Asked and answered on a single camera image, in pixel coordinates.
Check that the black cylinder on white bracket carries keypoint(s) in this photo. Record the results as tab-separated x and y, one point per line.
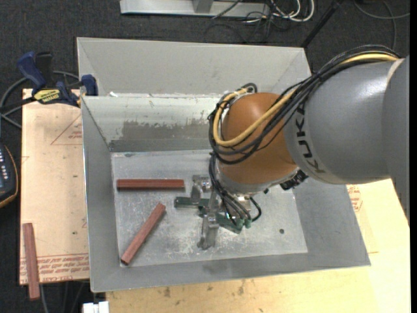
293	180

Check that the red-brown flat block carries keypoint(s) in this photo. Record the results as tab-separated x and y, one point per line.
143	233
31	262
150	184

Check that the dark green flat block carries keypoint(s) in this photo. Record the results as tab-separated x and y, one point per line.
184	202

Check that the grey metal bin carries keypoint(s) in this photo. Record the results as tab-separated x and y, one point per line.
156	67

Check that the brown cardboard board red print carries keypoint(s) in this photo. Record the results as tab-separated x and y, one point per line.
52	174

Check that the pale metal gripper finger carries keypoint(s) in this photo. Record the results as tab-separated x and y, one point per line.
196	194
208	233

